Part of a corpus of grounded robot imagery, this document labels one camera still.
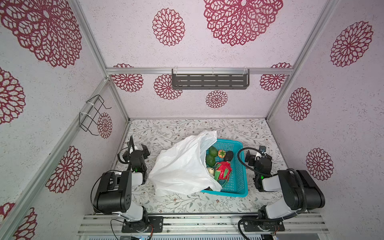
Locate small red tomato fruit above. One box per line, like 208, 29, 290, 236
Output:
218, 150, 226, 159

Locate white plastic bag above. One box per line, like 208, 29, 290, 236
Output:
148, 131, 222, 197

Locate green avocado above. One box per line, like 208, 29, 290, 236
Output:
208, 146, 218, 158
206, 154, 216, 168

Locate pale white round fruit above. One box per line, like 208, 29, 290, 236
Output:
207, 168, 215, 176

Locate dark brown round fruit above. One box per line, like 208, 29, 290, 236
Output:
224, 151, 234, 162

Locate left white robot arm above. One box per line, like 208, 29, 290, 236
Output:
91, 137, 150, 224

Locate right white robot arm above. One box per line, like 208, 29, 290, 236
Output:
237, 147, 326, 222

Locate teal plastic basket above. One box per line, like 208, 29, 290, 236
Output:
201, 139, 248, 198

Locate black corrugated cable conduit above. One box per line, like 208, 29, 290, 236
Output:
237, 146, 308, 214

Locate black wire wall rack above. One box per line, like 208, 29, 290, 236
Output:
78, 95, 111, 136

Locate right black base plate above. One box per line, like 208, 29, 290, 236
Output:
242, 216, 285, 232

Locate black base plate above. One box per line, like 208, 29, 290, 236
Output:
242, 216, 285, 232
122, 216, 164, 233

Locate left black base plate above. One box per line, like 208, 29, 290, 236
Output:
122, 216, 164, 233

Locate aluminium front rail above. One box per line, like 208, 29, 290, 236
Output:
76, 213, 329, 237

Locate grey slotted wall shelf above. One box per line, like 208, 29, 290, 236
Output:
171, 69, 250, 90

